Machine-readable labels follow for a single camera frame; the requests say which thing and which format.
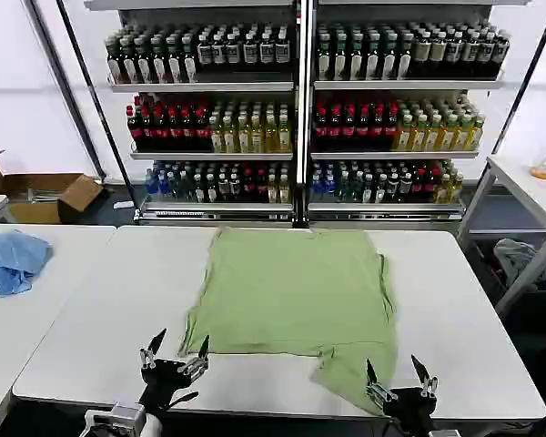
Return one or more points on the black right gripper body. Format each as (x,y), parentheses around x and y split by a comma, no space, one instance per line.
(411,407)

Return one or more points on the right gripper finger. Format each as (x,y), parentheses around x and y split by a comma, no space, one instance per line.
(378,389)
(428,384)

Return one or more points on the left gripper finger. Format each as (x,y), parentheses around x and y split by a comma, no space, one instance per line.
(151,352)
(200,362)

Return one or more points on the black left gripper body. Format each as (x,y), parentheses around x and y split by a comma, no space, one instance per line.
(164,380)

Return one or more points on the green shirt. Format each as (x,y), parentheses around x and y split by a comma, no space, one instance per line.
(296,291)

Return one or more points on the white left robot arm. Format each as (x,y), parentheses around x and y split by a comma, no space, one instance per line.
(123,419)

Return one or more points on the small white flat object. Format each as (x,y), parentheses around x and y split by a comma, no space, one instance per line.
(123,206)

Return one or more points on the grey clothes pile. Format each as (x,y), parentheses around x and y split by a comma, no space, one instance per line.
(523,264)

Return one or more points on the blue crumpled cloth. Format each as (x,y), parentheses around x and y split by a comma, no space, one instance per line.
(11,261)

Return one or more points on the open cardboard box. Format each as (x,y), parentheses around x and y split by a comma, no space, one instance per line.
(45,193)

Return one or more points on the small orange object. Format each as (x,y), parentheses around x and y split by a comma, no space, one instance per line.
(542,170)

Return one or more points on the shelf rack with bottles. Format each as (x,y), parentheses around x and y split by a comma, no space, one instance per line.
(300,118)

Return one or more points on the grey metal frame table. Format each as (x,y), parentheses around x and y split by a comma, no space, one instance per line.
(523,186)

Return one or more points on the black metal frame pole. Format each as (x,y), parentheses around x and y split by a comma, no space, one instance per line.
(66,86)
(95,100)
(528,77)

